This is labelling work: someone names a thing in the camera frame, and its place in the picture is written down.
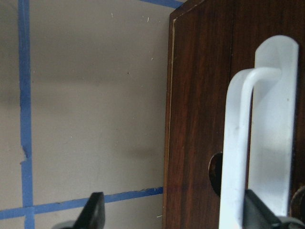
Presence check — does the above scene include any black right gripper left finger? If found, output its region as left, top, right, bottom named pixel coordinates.
left=52, top=192, right=105, bottom=229

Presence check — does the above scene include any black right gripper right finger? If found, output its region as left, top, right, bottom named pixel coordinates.
left=243, top=189, right=305, bottom=229

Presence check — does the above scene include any wooden drawer with white handle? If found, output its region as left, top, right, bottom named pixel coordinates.
left=219, top=35, right=299, bottom=229

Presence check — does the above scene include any dark wooden drawer cabinet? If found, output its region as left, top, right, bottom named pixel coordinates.
left=163, top=0, right=305, bottom=229

